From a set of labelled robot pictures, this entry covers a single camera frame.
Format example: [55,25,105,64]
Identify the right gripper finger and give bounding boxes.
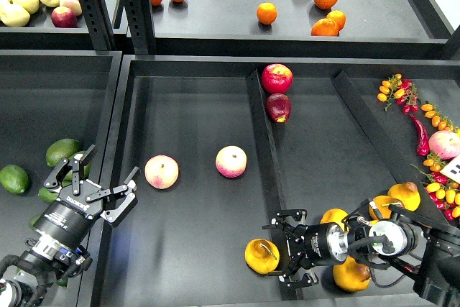
[277,265,319,288]
[262,209,308,237]

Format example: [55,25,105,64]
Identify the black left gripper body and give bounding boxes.
[34,180,104,249]

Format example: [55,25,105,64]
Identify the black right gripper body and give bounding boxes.
[283,222,347,271]

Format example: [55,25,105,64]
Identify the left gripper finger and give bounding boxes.
[84,166,139,228]
[43,145,97,196]

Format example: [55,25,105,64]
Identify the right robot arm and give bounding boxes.
[266,199,459,306]

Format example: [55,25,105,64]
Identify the yellow pear beneath right arm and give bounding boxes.
[265,198,415,289]

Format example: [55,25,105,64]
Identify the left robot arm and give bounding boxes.
[1,146,139,306]

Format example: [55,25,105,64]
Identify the green avocado beside upper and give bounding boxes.
[64,151,91,181]

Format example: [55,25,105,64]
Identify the green avocado mid left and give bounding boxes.
[38,188,59,203]

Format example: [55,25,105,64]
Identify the yellow pear under gripper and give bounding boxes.
[320,208,349,227]

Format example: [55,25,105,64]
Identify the yellow pear with brown top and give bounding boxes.
[387,181,421,211]

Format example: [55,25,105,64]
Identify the pink apple left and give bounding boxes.
[144,155,179,190]

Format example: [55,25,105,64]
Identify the pink apple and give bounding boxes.
[144,155,179,190]
[215,145,247,178]

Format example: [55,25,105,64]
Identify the light green lime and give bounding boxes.
[1,165,30,195]

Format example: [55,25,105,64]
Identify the black left tray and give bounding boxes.
[0,50,123,307]

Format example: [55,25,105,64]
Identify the black tray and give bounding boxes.
[73,56,459,306]
[0,50,123,307]

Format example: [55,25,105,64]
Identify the pink apple centre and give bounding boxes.
[215,145,247,178]

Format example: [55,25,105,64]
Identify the black middle tray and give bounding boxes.
[73,56,459,306]

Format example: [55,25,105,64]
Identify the dark red apple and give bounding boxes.
[265,93,292,123]

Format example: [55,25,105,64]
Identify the bright red apple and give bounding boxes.
[262,63,293,94]

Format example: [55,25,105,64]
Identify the red chili pepper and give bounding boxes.
[410,114,430,156]

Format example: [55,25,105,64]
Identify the cherry tomato bunch lower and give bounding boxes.
[419,103,459,221]

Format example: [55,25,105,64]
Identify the cherry tomato bunch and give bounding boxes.
[419,103,459,221]
[377,73,418,114]

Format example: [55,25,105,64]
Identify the red apple on shelf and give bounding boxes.
[51,6,78,28]

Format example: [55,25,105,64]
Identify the white label card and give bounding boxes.
[441,155,460,183]

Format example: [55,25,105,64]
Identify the pink peach right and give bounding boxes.
[428,130,459,160]

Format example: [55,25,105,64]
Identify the cherry tomato bunch upper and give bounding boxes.
[377,73,418,114]

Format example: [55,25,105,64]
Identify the pale yellow apple front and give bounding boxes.
[1,4,30,27]

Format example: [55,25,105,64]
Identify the orange front right shelf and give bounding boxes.
[310,18,339,37]

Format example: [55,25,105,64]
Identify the orange behind front orange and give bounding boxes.
[326,10,346,31]

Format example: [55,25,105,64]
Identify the orange on shelf centre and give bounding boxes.
[256,2,277,25]

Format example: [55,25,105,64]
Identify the black shelf post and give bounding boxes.
[79,0,116,51]

